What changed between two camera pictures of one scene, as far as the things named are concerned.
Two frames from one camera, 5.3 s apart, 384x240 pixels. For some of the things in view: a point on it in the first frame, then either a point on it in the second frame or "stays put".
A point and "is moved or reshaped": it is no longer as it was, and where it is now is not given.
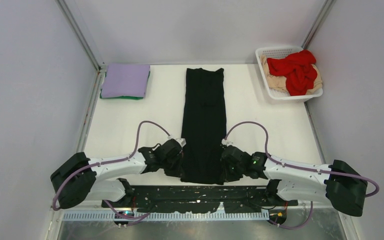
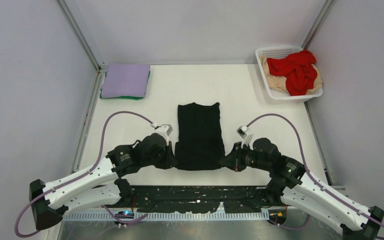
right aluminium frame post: x=324 y=12 stays put
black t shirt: x=204 y=126 is moved or reshaped
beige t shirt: x=279 y=83 stays put
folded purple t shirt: x=125 y=80 stays put
